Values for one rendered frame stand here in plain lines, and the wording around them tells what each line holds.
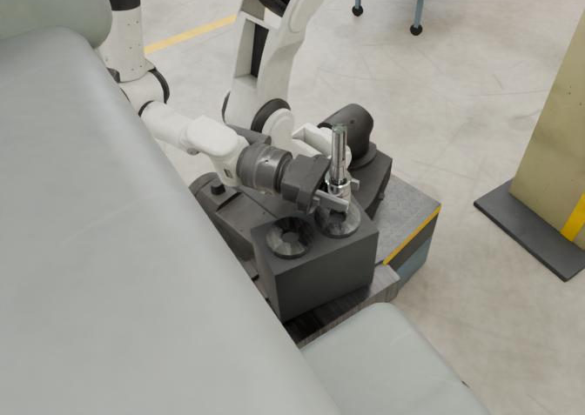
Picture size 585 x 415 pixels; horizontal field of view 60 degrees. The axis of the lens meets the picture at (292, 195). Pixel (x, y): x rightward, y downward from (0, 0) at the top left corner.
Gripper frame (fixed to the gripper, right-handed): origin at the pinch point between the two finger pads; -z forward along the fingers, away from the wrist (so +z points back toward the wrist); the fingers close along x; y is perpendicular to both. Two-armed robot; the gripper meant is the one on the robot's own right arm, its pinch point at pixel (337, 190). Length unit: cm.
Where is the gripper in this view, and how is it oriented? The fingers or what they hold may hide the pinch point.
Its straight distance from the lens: 91.0
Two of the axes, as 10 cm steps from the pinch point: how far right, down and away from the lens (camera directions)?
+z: -9.0, -3.0, 3.1
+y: 0.5, 6.5, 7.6
